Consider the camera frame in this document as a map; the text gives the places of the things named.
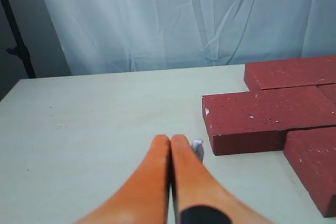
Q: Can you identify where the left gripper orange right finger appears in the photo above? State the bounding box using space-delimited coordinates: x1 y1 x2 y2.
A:
171 134 265 223

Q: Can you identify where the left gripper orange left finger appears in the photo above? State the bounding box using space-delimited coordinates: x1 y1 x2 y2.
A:
76 135 171 224

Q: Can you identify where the angled red brick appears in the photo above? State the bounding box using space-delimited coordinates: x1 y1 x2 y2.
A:
202 86 335 156

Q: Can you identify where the long red brick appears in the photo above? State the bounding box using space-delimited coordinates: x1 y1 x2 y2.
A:
283 127 335 217

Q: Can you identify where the back row left red brick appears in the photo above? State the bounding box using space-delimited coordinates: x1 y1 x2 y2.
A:
244 55 335 91

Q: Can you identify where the small white paper scrap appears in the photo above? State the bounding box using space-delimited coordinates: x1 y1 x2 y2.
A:
191 139 204 162

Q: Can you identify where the white backdrop cloth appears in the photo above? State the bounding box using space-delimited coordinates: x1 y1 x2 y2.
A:
44 0 335 75

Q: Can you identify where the black stand pole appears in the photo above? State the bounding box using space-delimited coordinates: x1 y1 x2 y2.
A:
1 0 36 79

